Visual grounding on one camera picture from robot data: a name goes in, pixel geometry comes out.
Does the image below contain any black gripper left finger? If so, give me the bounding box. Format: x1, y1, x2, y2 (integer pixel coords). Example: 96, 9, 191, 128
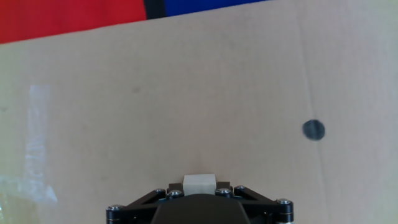
105, 182, 184, 224

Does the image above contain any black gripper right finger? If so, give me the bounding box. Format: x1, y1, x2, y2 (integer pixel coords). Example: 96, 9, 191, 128
215, 182, 294, 224

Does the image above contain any small pale wooden block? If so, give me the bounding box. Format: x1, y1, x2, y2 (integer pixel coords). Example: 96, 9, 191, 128
182, 173, 217, 197

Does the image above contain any colour block patterned cloth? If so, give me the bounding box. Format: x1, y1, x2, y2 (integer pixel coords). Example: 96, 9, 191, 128
0, 0, 271, 45

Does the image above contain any brown cardboard sheet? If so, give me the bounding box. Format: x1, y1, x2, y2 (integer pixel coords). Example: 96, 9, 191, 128
0, 0, 398, 224

